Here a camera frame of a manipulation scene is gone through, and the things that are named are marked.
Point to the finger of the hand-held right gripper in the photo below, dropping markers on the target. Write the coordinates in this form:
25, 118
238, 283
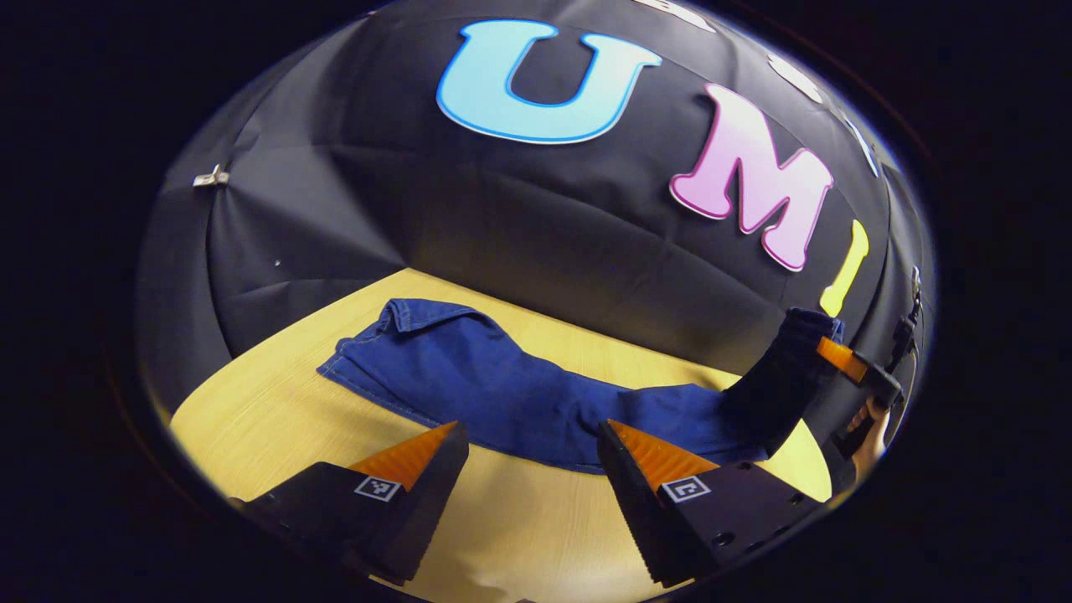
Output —
842, 358

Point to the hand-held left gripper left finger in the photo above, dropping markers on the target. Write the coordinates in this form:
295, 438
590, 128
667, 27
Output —
423, 519

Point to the white backdrop clip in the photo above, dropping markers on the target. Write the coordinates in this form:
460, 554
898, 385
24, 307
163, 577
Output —
209, 177

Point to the black backdrop cloth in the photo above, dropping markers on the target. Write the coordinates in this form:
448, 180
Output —
377, 193

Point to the blue denim jeans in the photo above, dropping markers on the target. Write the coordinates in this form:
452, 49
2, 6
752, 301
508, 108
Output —
502, 385

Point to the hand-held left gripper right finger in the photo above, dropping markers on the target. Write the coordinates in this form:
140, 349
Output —
636, 519

